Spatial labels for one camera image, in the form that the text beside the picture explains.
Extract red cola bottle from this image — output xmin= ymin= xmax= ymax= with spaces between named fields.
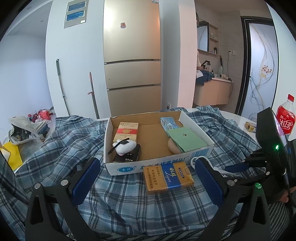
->
xmin=276 ymin=94 xmax=295 ymax=136

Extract person's right hand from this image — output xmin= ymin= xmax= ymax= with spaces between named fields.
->
xmin=279 ymin=192 xmax=289 ymax=203

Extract black white striped cloth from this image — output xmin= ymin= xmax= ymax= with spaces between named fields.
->
xmin=268 ymin=201 xmax=293 ymax=240

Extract gold refrigerator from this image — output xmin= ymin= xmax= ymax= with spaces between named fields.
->
xmin=103 ymin=1 xmax=161 ymax=116

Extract frosted glass door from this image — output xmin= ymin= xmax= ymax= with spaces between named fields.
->
xmin=235 ymin=16 xmax=278 ymax=122

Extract green paper card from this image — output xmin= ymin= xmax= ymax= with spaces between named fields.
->
xmin=167 ymin=127 xmax=208 ymax=153

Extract fridge magnet sticker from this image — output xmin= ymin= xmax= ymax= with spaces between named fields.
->
xmin=120 ymin=23 xmax=126 ymax=29

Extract white charger cable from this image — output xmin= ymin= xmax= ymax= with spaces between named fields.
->
xmin=190 ymin=155 xmax=230 ymax=176

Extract blue tissue pack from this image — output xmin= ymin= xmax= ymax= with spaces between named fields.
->
xmin=160 ymin=117 xmax=180 ymax=132

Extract yellow bag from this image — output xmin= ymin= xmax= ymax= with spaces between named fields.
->
xmin=1 ymin=142 xmax=23 ymax=171

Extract floor clutter bags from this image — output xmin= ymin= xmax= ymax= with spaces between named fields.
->
xmin=8 ymin=110 xmax=56 ymax=145

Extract cardboard box tray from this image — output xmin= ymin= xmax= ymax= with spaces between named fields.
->
xmin=103 ymin=108 xmax=215 ymax=176

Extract beige bathroom vanity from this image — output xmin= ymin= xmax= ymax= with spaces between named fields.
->
xmin=193 ymin=78 xmax=232 ymax=106

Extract wall electrical panel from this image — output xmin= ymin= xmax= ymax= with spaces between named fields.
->
xmin=64 ymin=0 xmax=89 ymax=29

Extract small yellow box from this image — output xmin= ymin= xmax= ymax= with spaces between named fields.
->
xmin=244 ymin=121 xmax=256 ymax=133

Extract bathroom mirror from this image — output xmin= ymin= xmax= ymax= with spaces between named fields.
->
xmin=197 ymin=21 xmax=209 ymax=52

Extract round tan face cushion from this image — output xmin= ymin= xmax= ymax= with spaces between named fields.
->
xmin=168 ymin=138 xmax=182 ymax=155

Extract yellow gold cigarette box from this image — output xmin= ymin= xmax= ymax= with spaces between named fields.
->
xmin=143 ymin=162 xmax=194 ymax=194

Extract red yellow cigarette box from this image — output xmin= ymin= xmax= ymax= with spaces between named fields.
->
xmin=113 ymin=122 xmax=139 ymax=142

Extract dark blue clothes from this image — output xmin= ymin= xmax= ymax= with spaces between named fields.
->
xmin=196 ymin=70 xmax=214 ymax=86

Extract black cigarette box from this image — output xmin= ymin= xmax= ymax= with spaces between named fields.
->
xmin=113 ymin=144 xmax=141 ymax=163

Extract blue plaid cloth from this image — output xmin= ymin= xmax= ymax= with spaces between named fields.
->
xmin=1 ymin=106 xmax=259 ymax=240

